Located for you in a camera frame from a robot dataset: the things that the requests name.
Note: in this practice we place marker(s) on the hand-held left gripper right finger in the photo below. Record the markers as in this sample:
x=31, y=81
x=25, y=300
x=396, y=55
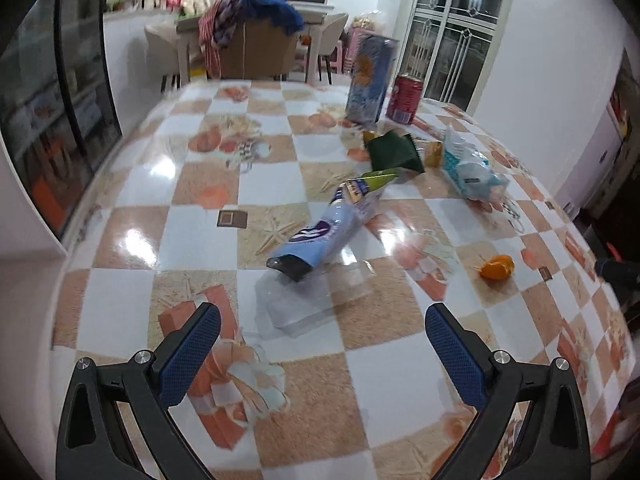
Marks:
x=457, y=355

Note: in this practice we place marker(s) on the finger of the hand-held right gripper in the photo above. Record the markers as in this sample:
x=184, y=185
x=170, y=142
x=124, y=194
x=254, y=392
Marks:
x=620, y=272

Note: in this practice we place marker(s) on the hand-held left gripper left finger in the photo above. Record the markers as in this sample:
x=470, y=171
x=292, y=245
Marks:
x=190, y=355

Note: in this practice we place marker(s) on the clear plastic wrapper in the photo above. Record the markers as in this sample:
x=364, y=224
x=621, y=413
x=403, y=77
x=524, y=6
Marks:
x=300, y=305

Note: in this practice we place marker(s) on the lavender snack bag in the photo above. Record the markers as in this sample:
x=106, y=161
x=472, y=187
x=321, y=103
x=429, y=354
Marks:
x=320, y=230

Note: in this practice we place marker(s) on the light blue tissue packet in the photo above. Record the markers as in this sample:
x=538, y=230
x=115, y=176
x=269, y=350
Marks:
x=470, y=170

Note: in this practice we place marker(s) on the green snack packet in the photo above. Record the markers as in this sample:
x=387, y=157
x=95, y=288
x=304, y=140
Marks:
x=395, y=155

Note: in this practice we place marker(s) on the red drink can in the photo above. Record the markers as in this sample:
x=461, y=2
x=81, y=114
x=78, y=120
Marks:
x=404, y=100

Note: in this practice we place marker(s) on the sliding glass door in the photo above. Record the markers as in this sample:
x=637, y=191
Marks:
x=455, y=25

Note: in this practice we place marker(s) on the glass door cabinet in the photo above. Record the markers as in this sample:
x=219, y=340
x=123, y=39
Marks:
x=55, y=85

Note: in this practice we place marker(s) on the beige dining chair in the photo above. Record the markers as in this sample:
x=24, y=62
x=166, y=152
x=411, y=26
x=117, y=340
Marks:
x=162, y=47
x=332, y=35

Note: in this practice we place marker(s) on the white kitchen counter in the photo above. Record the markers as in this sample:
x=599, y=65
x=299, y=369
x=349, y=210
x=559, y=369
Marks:
x=125, y=50

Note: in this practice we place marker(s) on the stack of pink stools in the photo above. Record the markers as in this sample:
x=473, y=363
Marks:
x=352, y=47

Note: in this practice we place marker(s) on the plaid cloth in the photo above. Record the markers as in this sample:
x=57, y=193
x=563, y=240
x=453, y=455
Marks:
x=217, y=30

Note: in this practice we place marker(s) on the clear bag of snacks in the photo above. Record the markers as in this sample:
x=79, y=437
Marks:
x=365, y=21

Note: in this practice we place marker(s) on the blue cloth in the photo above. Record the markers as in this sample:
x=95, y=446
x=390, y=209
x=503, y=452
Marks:
x=275, y=12

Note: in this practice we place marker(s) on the beige dining table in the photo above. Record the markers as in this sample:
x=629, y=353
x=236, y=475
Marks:
x=312, y=17

